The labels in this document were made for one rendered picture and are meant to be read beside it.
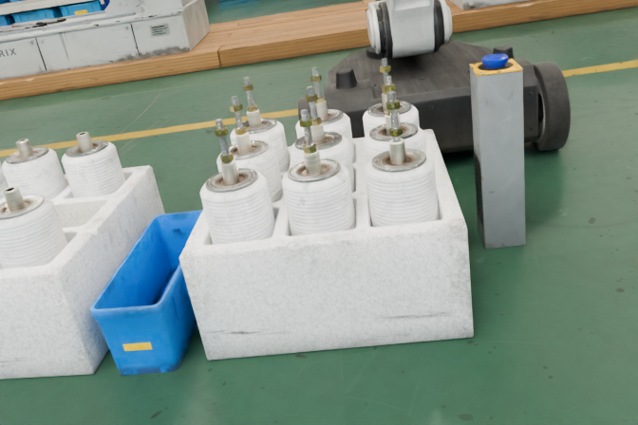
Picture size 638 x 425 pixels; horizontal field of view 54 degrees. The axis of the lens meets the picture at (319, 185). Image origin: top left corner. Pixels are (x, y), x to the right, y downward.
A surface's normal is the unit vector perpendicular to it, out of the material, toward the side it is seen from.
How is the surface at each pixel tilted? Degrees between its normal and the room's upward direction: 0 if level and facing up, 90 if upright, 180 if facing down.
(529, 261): 0
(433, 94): 46
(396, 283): 90
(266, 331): 90
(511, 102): 90
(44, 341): 90
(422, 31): 106
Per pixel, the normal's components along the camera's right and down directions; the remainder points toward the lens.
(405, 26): 0.04, 0.64
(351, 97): -0.11, -0.35
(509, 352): -0.14, -0.90
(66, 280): 0.98, -0.10
